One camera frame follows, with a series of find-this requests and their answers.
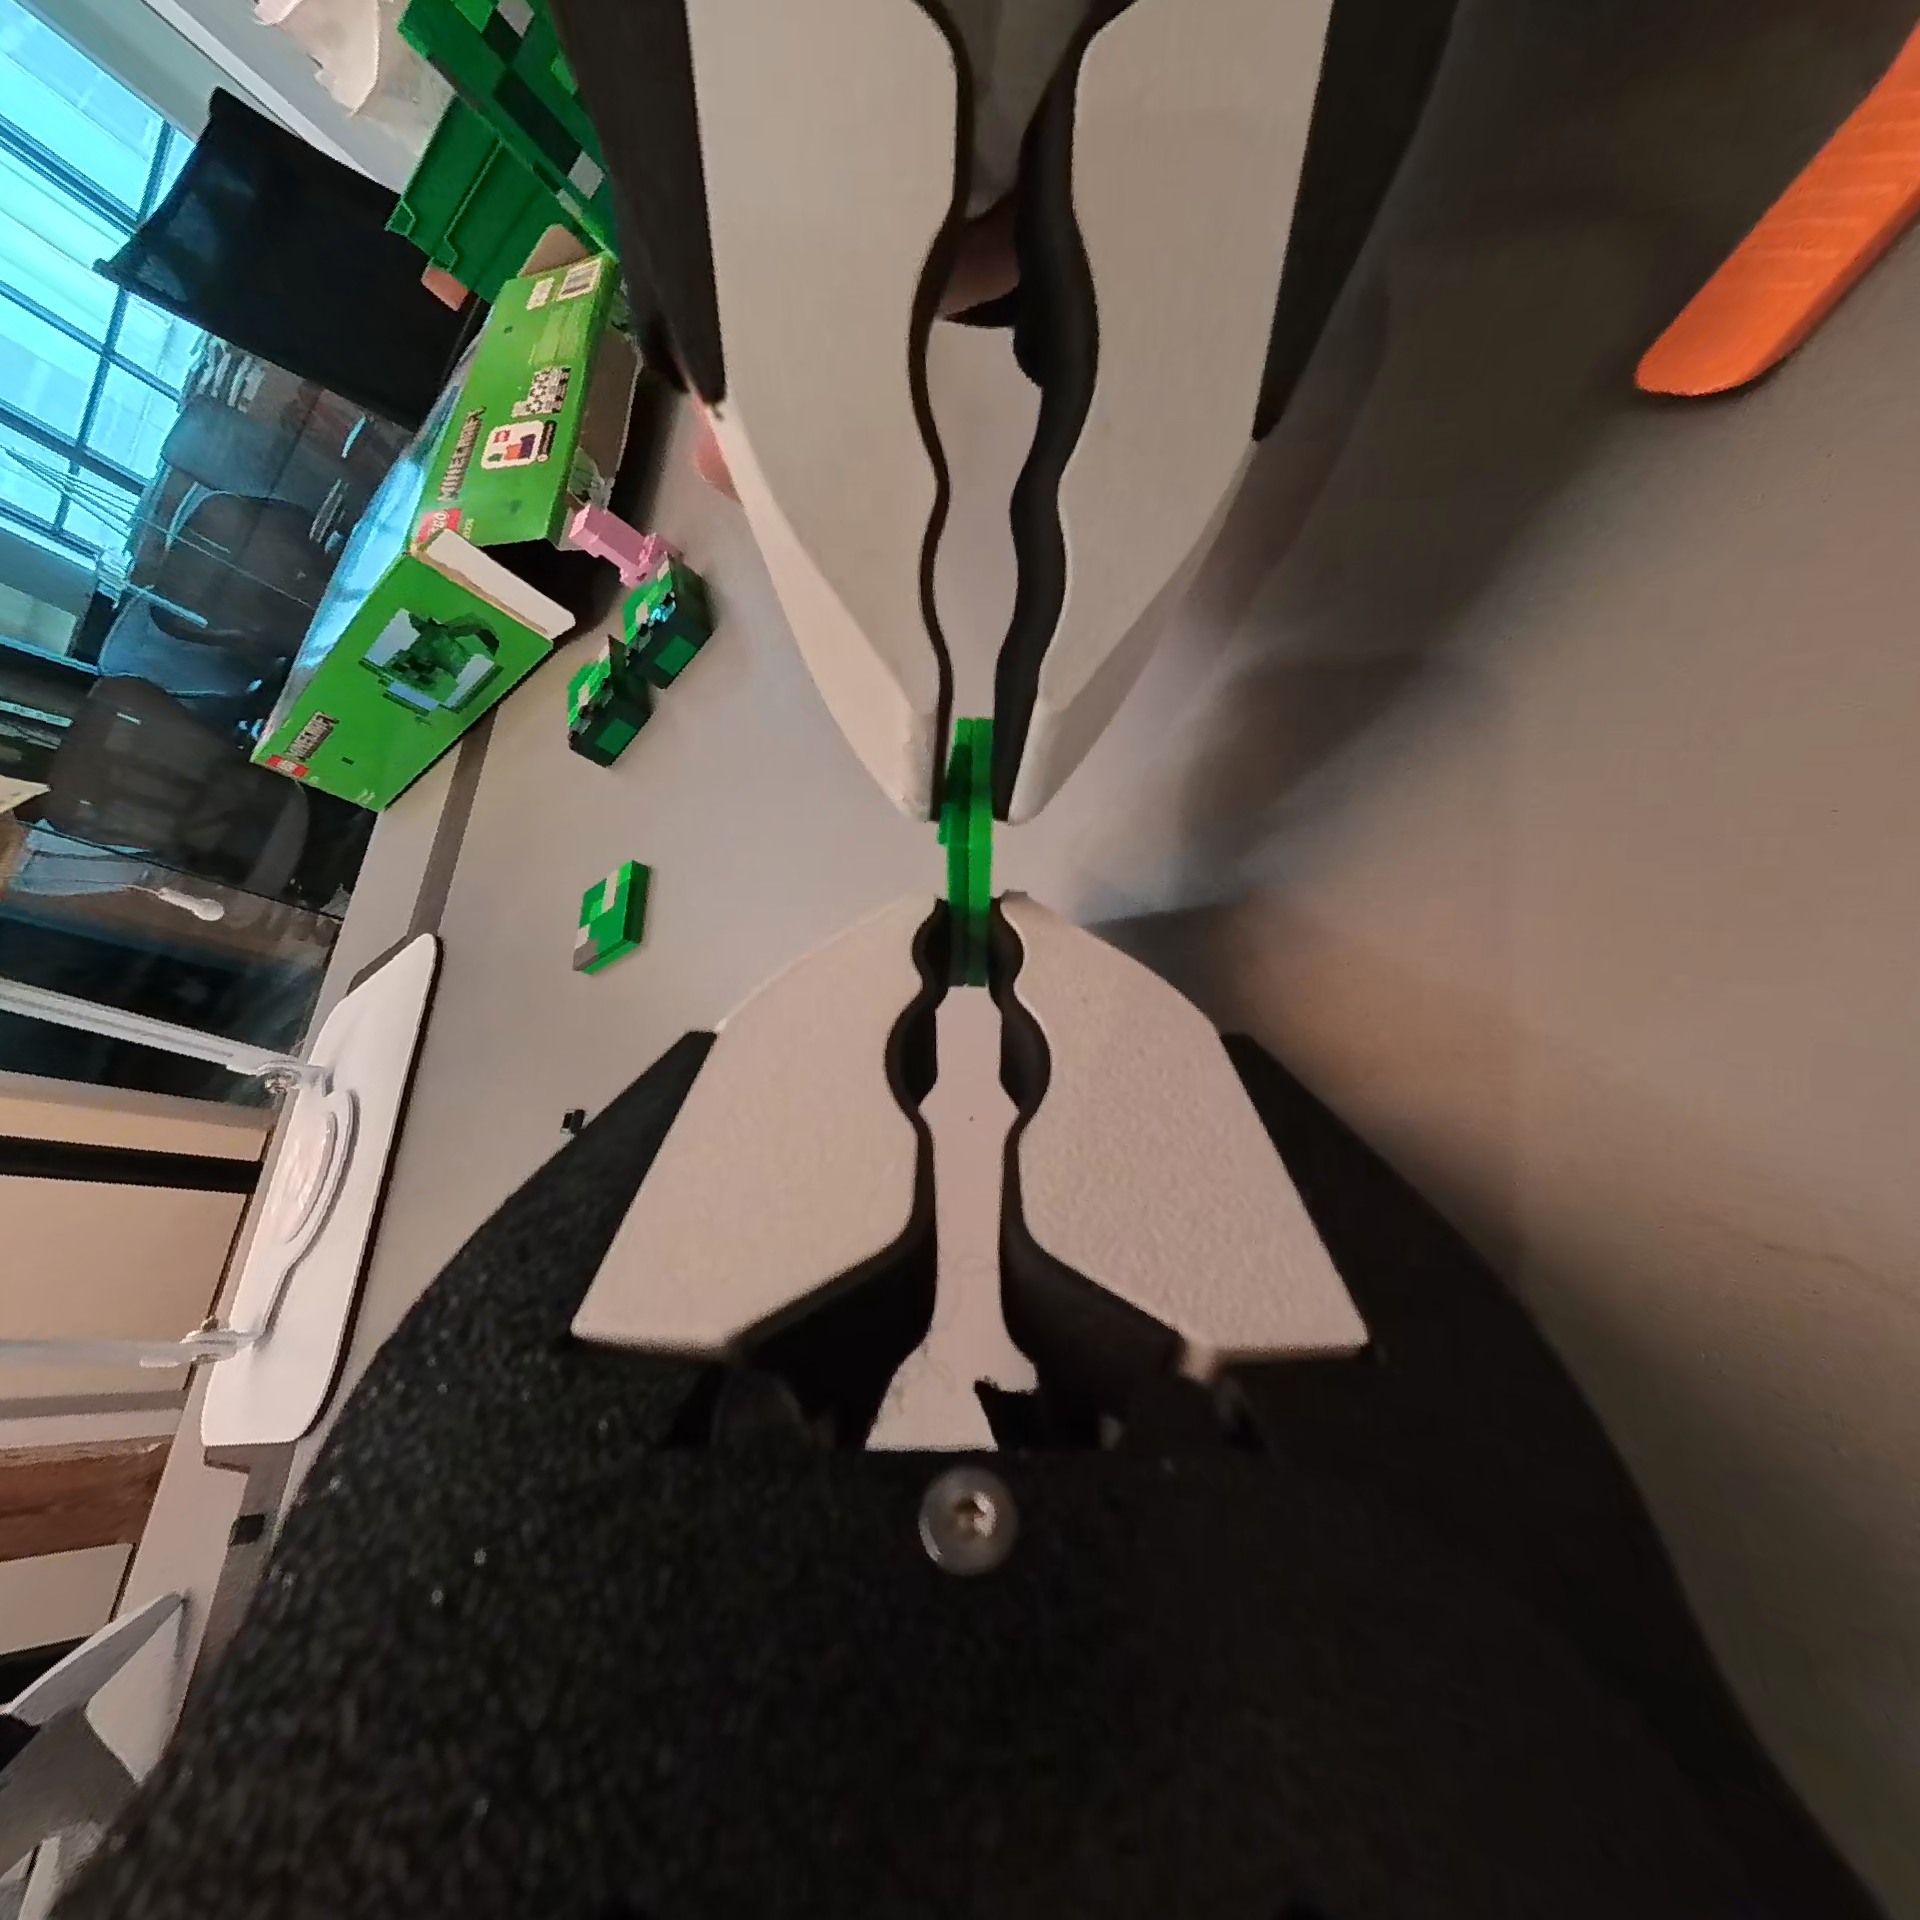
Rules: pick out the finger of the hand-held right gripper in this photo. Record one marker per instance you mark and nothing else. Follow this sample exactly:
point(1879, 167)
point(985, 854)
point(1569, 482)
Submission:
point(1187, 301)
point(810, 301)

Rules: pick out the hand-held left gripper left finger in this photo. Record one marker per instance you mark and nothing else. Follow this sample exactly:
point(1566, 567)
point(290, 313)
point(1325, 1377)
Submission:
point(750, 1170)

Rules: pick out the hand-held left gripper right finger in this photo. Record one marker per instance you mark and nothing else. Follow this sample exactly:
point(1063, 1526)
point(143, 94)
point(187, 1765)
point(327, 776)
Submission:
point(1187, 1170)

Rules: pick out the green lego panel with studs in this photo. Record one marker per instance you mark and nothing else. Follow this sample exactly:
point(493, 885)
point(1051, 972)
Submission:
point(969, 900)

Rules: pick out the large green lego figure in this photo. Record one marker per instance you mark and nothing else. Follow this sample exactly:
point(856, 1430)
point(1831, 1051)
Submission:
point(524, 88)

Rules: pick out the flat green lego panel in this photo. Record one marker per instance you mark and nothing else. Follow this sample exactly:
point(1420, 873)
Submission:
point(613, 916)

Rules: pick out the pink lego pig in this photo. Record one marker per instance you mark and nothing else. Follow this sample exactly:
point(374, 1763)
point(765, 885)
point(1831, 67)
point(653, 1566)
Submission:
point(618, 542)

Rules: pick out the dark green lego cube build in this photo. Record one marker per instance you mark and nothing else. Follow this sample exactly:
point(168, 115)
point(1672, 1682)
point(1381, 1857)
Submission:
point(669, 622)
point(607, 707)

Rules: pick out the green lego box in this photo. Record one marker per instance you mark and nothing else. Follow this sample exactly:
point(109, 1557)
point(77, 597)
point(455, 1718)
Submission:
point(388, 675)

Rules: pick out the person's right hand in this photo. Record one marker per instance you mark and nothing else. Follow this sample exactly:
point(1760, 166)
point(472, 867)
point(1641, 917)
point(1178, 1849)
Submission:
point(984, 263)

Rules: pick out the green plastic crate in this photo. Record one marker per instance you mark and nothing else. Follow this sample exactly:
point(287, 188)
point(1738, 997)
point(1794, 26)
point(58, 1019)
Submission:
point(456, 195)

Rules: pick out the black partition panel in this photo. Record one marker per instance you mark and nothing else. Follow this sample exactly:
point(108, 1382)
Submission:
point(287, 253)

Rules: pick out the white book stand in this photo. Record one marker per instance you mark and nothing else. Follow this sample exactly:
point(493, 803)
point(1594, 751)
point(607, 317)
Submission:
point(344, 1079)

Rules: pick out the large paned window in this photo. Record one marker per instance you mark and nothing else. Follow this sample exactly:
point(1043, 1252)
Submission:
point(75, 301)

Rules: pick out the orange brick separator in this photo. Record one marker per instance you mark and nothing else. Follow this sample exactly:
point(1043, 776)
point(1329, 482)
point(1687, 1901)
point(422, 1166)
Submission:
point(1800, 239)

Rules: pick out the group of black office chairs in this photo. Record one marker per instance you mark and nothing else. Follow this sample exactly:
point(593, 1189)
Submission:
point(181, 766)

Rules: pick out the spare hand-held gripper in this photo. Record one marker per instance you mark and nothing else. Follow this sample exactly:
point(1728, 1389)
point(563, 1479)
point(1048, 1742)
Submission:
point(90, 1723)

